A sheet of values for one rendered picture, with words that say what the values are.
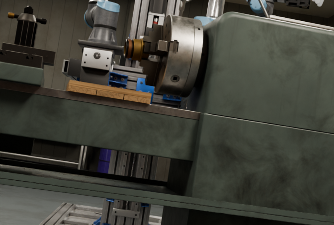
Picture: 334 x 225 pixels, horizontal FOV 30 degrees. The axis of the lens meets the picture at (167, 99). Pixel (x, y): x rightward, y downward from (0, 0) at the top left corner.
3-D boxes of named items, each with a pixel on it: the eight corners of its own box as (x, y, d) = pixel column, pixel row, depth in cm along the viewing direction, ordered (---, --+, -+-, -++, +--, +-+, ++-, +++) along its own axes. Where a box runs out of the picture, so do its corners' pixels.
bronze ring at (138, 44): (146, 40, 250) (124, 37, 249) (151, 37, 241) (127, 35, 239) (145, 63, 250) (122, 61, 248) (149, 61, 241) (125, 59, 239)
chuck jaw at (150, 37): (168, 52, 251) (168, 31, 258) (171, 44, 247) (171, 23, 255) (141, 48, 249) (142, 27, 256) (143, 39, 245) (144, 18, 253)
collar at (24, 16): (37, 25, 250) (38, 18, 250) (37, 22, 242) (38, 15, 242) (17, 22, 248) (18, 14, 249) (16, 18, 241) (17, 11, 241)
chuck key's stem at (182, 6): (180, 24, 245) (186, -6, 244) (175, 23, 245) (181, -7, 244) (182, 24, 247) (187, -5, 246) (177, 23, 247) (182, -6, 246)
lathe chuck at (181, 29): (170, 91, 266) (183, 17, 262) (183, 101, 235) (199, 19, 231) (149, 87, 264) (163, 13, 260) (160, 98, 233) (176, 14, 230)
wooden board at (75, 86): (136, 106, 262) (137, 97, 263) (150, 104, 227) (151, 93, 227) (65, 95, 257) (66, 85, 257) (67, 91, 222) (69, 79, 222)
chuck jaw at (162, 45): (171, 47, 245) (178, 40, 233) (170, 59, 244) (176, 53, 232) (144, 42, 243) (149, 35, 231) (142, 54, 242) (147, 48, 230)
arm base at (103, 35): (88, 45, 321) (91, 27, 322) (117, 50, 322) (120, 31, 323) (85, 41, 306) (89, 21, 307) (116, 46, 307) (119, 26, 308)
